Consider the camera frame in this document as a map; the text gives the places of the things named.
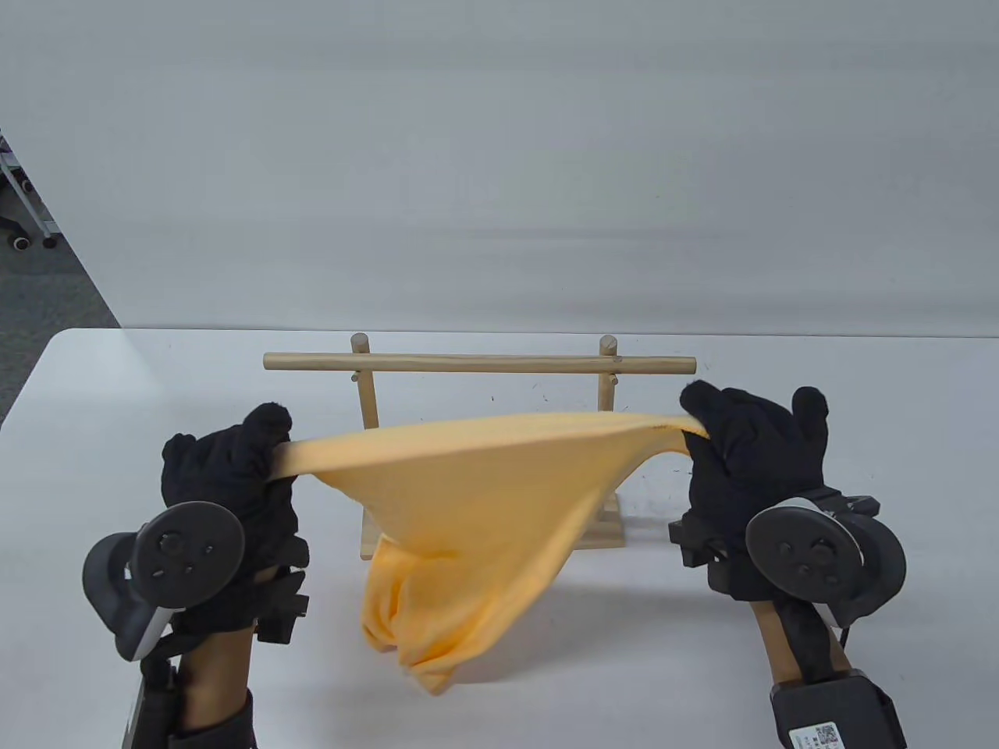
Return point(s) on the person's left hand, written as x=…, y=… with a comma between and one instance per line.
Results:
x=226, y=468

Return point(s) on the black and white tracking controller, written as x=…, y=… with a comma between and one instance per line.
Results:
x=812, y=558
x=183, y=550

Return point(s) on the yellow rectangular towel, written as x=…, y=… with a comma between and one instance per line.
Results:
x=484, y=499

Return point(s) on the person's left forearm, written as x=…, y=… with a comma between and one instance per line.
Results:
x=215, y=671

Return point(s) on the black labelled forearm sensor box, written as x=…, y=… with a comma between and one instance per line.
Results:
x=835, y=710

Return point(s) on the person's right hand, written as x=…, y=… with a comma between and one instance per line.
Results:
x=749, y=452

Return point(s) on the wooden desktop rack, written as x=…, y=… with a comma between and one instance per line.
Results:
x=468, y=363

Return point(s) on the white desktop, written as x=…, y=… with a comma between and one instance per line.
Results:
x=702, y=686

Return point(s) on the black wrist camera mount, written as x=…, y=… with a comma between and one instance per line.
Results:
x=281, y=608
x=695, y=538

